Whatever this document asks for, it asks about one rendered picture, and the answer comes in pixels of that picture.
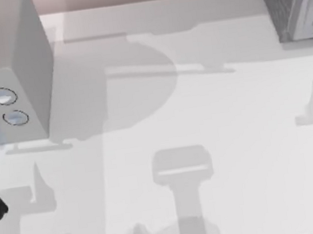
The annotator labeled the round microwave knob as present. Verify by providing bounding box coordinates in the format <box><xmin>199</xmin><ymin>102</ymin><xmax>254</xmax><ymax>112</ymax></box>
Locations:
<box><xmin>0</xmin><ymin>85</ymin><xmax>19</xmax><ymax>107</ymax></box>
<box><xmin>1</xmin><ymin>108</ymin><xmax>30</xmax><ymax>128</ymax></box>

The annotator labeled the pale microwave oven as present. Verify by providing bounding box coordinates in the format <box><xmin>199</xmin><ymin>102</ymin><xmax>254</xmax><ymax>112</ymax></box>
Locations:
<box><xmin>0</xmin><ymin>0</ymin><xmax>65</xmax><ymax>148</ymax></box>

